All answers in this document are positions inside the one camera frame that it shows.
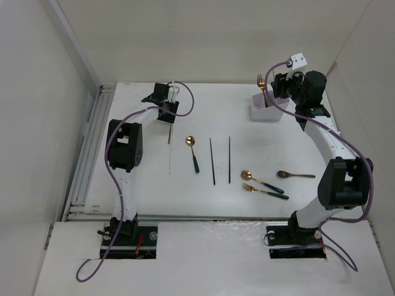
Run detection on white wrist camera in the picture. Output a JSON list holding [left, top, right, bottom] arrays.
[[167, 86, 180, 102], [286, 53, 307, 80]]

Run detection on black chopstick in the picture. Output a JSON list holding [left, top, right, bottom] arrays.
[[209, 138, 216, 186], [228, 136, 231, 184]]

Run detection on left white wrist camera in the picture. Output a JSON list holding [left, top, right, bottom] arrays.
[[167, 86, 180, 102]]

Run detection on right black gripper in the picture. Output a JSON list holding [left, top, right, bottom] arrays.
[[270, 68, 306, 106]]

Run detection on gold fork green handle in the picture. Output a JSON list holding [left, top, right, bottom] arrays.
[[262, 84, 269, 108], [242, 183, 289, 200]]

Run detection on gold spoon green handle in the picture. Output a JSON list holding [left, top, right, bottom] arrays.
[[185, 136, 200, 174], [241, 170, 285, 194]]

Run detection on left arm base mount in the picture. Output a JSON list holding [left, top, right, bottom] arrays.
[[106, 225, 158, 260]]

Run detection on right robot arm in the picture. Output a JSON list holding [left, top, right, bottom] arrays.
[[270, 71, 373, 245]]

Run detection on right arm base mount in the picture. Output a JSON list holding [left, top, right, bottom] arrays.
[[264, 223, 326, 259]]

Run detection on rose gold fork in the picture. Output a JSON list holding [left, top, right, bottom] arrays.
[[257, 74, 265, 91]]

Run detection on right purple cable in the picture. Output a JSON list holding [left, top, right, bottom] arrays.
[[264, 60, 375, 273]]

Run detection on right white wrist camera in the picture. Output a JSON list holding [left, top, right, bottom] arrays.
[[286, 53, 307, 80]]

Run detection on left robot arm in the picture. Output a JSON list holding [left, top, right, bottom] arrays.
[[104, 81, 181, 245]]

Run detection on white three-slot utensil container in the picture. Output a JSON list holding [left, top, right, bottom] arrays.
[[249, 93, 285, 122]]

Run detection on aluminium rail frame left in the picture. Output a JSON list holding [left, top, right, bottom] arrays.
[[60, 84, 116, 222]]

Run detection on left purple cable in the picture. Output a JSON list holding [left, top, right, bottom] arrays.
[[75, 80, 195, 282]]

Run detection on purple cable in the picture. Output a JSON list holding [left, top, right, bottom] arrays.
[[75, 80, 195, 282], [264, 60, 375, 273]]

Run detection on thin silver chopstick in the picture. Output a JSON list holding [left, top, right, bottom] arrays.
[[168, 123, 175, 175]]

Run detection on brown wooden spoon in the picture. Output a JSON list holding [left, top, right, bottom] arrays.
[[276, 170, 316, 178]]

